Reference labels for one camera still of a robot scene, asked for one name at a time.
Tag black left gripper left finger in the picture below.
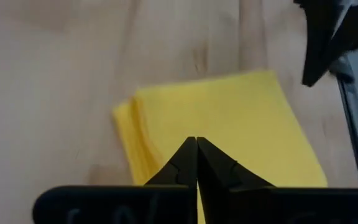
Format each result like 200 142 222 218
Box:
32 136 198 224

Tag yellow microfiber towel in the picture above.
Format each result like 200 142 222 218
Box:
112 70 328 224

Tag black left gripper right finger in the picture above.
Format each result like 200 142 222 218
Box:
196 136 358 224

